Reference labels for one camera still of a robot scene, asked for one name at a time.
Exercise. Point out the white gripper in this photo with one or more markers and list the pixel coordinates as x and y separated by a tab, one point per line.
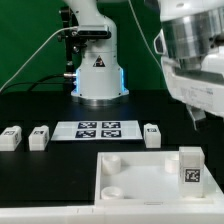
203	90

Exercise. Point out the white square tabletop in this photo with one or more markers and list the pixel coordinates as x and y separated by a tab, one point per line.
146	178

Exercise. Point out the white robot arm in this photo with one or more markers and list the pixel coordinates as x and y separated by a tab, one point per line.
190	43

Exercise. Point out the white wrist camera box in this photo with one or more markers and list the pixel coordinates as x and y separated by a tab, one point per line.
159	44

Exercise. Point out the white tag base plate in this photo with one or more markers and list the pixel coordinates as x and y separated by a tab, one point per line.
96	130

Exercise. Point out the white L-shaped obstacle wall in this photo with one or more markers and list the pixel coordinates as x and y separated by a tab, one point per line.
130	214

